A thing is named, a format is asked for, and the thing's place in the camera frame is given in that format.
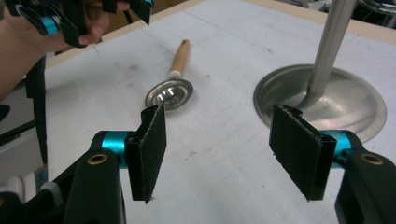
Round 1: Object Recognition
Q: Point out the steel egg separator wooden handle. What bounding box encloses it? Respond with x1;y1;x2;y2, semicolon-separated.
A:
144;38;195;112

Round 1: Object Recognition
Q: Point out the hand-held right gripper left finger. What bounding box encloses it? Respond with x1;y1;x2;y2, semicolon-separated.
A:
99;103;168;205

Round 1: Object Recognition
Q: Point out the bundle of black cables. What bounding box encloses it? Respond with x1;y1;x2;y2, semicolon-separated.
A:
354;0;396;31

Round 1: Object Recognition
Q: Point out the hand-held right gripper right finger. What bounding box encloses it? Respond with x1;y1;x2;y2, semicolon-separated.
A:
268;104;355;202

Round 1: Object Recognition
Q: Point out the steel utensil rack stand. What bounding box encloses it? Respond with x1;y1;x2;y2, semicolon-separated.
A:
252;0;389;144

